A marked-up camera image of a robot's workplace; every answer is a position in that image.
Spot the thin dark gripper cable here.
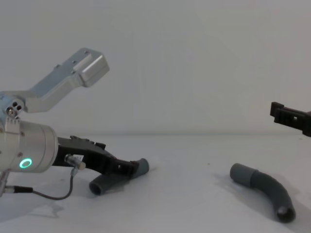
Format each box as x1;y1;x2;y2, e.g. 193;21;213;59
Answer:
0;154;87;200

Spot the white curtain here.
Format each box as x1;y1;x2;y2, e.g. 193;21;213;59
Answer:
0;0;311;136

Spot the white table cloth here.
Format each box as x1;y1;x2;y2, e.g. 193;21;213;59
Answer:
0;133;311;233

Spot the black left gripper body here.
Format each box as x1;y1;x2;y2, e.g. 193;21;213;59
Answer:
52;135;118;176

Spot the grey curved pipe elbow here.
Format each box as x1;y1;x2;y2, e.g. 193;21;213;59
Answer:
88;158;150;198

